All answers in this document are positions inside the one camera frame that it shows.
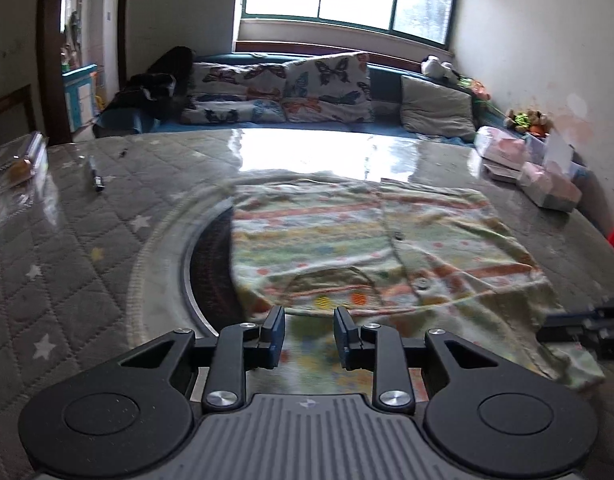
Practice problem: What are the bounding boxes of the white plush toy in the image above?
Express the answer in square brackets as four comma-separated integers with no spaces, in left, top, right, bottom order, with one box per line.
[421,56,460,86]

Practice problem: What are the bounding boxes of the clear plastic packet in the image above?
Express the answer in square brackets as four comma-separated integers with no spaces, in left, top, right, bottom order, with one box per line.
[0,131,51,223]

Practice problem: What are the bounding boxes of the butterfly print cushion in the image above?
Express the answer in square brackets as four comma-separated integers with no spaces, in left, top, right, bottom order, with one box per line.
[282,51,375,123]
[181,61,288,126]

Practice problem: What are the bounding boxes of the pink white tissue bag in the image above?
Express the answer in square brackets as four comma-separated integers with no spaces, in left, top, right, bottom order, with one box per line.
[474,126,528,171]

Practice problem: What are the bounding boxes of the dark wooden door frame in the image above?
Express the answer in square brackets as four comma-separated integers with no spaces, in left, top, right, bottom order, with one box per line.
[37,0,132,147]

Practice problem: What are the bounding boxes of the blue bench sofa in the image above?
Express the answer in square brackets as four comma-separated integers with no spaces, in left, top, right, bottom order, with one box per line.
[94,52,508,143]

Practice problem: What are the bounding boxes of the pastel patterned button shirt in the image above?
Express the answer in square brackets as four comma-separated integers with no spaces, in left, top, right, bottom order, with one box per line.
[232,172,605,391]

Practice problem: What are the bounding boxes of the round glass turntable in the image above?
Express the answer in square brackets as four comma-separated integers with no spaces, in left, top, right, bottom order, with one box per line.
[128,172,550,342]

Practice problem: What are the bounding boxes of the orange green toy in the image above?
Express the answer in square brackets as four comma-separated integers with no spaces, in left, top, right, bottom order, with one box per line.
[459,77,492,102]

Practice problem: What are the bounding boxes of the brown plush toys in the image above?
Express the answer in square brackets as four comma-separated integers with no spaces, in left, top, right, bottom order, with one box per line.
[504,109,555,138]

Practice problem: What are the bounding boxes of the dark clothing pile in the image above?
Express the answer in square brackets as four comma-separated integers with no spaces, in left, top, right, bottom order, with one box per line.
[107,46,195,121]

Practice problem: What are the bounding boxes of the open tissue pack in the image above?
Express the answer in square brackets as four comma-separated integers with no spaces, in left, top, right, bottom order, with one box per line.
[518,132,582,212]

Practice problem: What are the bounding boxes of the blue cabinet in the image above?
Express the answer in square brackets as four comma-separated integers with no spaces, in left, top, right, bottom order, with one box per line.
[62,63,98,133]

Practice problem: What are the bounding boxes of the wooden chair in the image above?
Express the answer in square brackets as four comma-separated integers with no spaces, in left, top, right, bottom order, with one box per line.
[0,85,38,153]

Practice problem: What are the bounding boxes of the grey pillow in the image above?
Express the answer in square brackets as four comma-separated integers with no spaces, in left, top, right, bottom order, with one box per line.
[401,75,478,142]

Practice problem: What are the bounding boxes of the black pen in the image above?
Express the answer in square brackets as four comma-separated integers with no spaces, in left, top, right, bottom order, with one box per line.
[88,155,106,193]

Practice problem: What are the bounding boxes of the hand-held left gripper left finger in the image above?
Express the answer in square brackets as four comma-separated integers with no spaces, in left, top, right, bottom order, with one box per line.
[118,306,286,413]

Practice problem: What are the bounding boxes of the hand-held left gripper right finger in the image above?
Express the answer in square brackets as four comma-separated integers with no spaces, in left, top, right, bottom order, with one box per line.
[333,306,492,413]

